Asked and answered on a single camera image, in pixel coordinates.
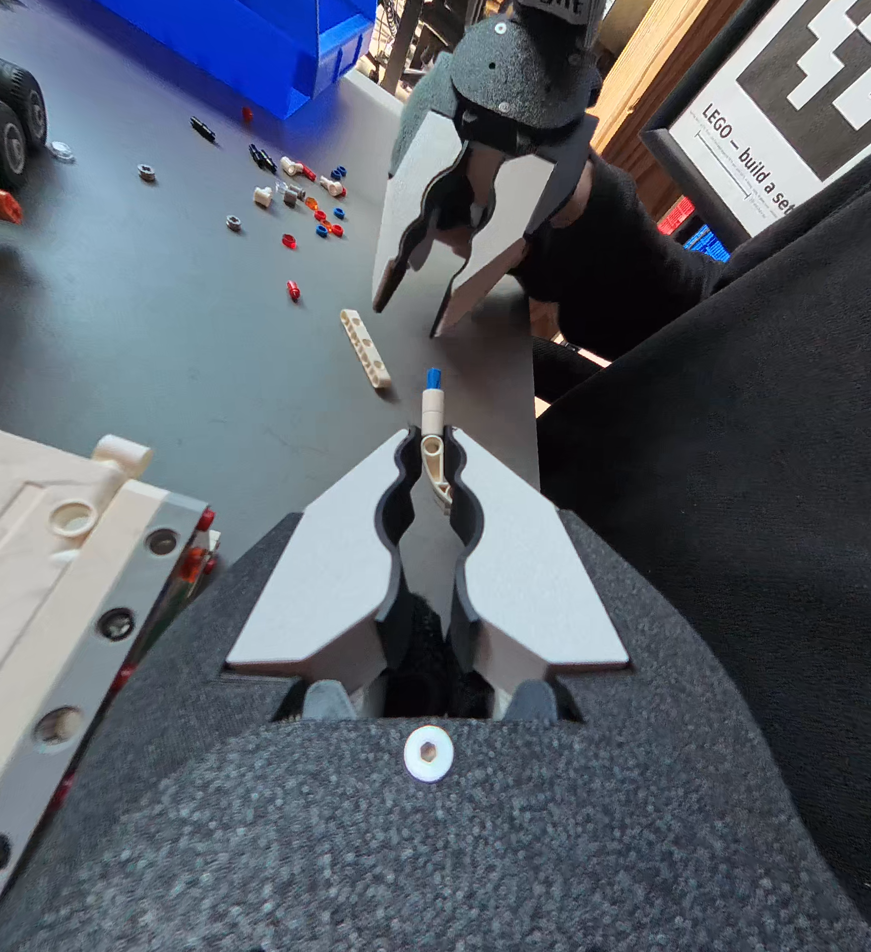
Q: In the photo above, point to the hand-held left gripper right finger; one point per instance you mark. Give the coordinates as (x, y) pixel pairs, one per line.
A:
(532, 595)

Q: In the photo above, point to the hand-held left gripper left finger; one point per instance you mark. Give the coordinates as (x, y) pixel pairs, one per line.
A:
(316, 580)

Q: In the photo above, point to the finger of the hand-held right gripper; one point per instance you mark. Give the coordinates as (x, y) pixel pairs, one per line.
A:
(406, 186)
(525, 193)

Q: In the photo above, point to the white lego beam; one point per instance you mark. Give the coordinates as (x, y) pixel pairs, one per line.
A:
(365, 349)

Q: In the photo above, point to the white lego connector blue pin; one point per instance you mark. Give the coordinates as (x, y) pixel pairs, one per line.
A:
(433, 405)

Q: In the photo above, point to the person's right forearm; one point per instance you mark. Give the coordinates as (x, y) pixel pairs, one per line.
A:
(614, 268)

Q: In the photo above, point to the scattered small lego pieces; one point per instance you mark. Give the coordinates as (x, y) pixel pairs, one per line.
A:
(294, 193)

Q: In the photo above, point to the white lego truck container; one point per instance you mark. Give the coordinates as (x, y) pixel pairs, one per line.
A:
(34, 595)

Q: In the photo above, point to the white green lego truck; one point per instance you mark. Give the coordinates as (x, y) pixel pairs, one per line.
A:
(4, 126)

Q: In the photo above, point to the stack of red crates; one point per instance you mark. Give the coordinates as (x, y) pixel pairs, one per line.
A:
(675, 217)

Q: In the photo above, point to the stack of blue crates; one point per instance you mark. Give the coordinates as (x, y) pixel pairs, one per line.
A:
(707, 242)

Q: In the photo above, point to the blue plastic storage bin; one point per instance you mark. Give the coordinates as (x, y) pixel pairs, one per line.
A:
(257, 44)

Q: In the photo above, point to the person's black sweater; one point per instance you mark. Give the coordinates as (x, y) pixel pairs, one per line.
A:
(740, 520)

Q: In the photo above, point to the framed marker sign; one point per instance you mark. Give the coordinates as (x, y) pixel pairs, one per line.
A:
(815, 97)

